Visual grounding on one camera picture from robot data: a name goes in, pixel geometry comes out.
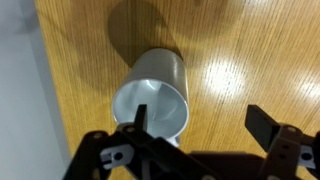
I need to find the white ceramic mug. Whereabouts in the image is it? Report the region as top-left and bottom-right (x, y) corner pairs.
(111, 48), (190, 148)

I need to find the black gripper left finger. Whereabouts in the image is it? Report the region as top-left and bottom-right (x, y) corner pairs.
(63, 103), (214, 180)

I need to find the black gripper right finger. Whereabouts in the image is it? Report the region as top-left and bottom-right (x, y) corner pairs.
(244, 104), (320, 180)

